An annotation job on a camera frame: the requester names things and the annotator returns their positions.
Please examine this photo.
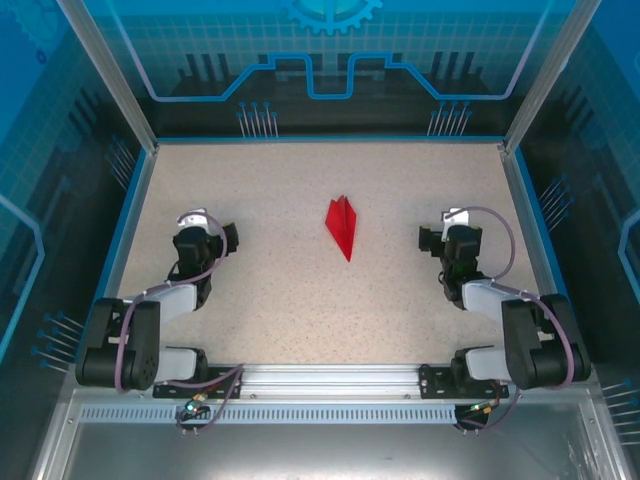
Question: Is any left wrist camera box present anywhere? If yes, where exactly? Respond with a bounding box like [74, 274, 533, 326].
[176, 207, 209, 231]

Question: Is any slotted cable duct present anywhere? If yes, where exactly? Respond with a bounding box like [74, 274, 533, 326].
[78, 405, 459, 426]

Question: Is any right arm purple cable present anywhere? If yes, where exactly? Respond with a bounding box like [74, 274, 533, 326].
[447, 206, 576, 437]

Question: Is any aluminium extrusion rail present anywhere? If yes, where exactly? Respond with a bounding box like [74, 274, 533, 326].
[64, 363, 599, 401]

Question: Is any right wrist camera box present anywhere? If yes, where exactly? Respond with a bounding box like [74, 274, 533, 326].
[440, 206, 474, 232]

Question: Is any aluminium frame post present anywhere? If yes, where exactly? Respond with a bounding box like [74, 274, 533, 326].
[502, 0, 605, 154]
[53, 0, 161, 154]

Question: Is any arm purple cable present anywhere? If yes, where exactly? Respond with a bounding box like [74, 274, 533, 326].
[113, 211, 247, 437]
[447, 206, 576, 437]

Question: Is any red square paper sheet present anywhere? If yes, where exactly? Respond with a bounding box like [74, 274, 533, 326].
[325, 194, 361, 264]

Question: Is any steel sheet tray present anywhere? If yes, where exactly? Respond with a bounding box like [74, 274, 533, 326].
[27, 388, 624, 480]

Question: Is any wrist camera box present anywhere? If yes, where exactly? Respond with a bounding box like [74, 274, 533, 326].
[176, 207, 209, 231]
[440, 206, 474, 232]

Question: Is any cable plug connector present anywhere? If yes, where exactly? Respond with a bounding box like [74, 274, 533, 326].
[180, 392, 210, 420]
[467, 397, 503, 416]

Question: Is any blue edged side rail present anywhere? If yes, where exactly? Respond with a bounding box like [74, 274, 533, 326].
[82, 144, 159, 364]
[499, 142, 590, 364]

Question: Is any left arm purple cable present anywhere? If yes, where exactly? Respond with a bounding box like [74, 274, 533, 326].
[113, 211, 247, 437]

